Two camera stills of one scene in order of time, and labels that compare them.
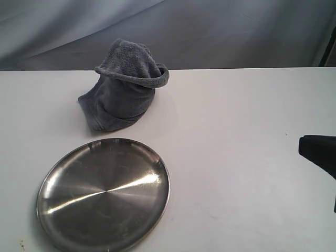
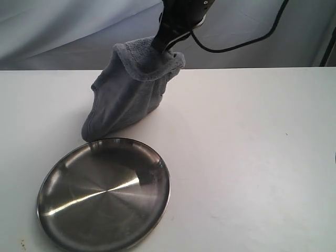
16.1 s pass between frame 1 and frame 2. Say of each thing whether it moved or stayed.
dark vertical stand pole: stayed
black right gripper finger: moved
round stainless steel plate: stayed
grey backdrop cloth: stayed
